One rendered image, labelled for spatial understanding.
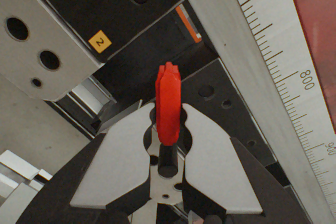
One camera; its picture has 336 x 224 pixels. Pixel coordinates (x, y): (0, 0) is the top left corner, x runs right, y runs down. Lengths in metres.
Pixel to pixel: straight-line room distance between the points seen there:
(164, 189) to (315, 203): 0.21
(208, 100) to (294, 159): 0.13
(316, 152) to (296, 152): 0.02
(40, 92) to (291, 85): 0.23
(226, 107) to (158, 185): 0.13
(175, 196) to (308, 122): 0.18
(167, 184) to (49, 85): 0.17
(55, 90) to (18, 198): 0.22
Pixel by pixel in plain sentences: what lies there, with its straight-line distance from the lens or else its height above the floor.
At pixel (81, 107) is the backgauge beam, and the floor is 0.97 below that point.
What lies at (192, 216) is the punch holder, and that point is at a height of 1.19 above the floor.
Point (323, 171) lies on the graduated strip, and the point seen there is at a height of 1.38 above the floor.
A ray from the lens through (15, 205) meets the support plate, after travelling 0.36.
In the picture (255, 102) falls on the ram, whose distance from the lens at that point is 0.18.
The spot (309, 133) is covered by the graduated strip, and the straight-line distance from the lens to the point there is 0.23.
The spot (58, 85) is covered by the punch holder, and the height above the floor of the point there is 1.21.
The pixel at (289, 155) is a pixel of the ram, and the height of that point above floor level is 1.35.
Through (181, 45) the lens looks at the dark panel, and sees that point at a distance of 0.70.
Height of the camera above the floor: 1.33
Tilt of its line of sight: 17 degrees down
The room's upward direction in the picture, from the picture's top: 58 degrees clockwise
